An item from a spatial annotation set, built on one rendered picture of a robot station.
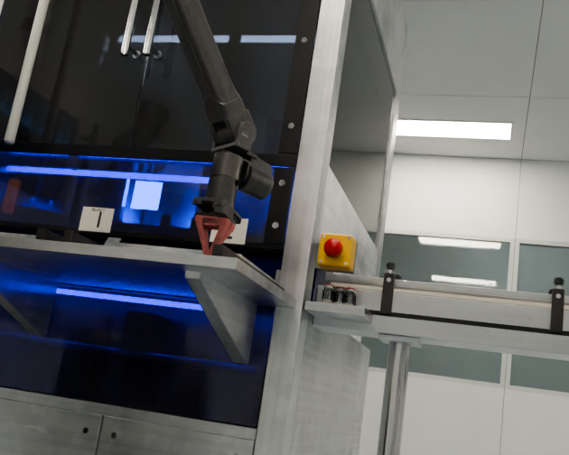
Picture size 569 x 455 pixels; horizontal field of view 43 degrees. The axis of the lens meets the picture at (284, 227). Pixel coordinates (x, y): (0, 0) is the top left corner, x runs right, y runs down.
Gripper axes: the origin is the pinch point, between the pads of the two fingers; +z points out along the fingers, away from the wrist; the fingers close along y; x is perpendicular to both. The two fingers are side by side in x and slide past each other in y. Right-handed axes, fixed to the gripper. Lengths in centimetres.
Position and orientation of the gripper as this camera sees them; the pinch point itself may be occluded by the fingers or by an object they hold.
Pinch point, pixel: (208, 253)
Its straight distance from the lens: 135.3
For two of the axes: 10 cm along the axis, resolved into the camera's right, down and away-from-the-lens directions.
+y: 2.6, 3.3, 9.1
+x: -9.5, -0.8, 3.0
